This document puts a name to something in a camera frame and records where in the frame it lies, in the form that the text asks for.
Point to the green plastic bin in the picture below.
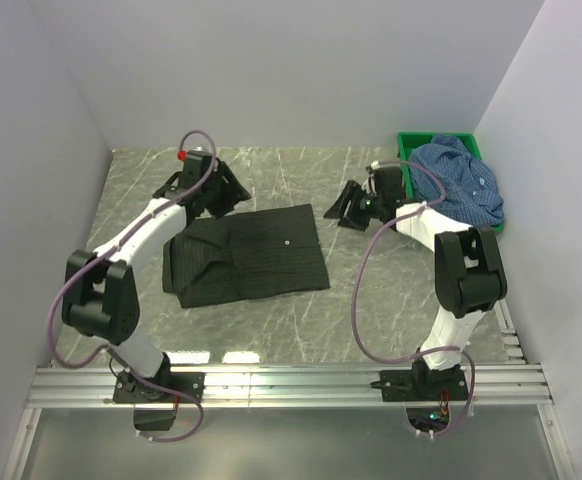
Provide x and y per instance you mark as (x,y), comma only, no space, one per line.
(406,165)

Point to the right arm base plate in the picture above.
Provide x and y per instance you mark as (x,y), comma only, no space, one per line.
(435,404)

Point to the black pinstripe long sleeve shirt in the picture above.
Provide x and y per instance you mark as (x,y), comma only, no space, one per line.
(245,256)

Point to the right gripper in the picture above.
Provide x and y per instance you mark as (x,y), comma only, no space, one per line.
(339,209)

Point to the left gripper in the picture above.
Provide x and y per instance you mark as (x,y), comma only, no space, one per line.
(235,192)

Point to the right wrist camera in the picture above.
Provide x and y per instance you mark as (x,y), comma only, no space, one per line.
(372,183)

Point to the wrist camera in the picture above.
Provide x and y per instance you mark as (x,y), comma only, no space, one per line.
(183,155)
(372,183)

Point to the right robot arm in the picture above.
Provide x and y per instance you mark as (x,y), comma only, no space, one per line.
(469,277)

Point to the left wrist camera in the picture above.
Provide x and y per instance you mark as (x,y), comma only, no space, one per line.
(183,155)

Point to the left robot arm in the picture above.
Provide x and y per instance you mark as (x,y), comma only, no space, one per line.
(99,298)

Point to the blue checked long sleeve shirt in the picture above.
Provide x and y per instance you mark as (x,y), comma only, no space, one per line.
(458,185)

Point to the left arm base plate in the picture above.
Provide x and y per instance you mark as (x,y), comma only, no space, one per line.
(155,410)

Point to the aluminium mounting rail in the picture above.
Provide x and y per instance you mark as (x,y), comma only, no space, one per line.
(288,395)

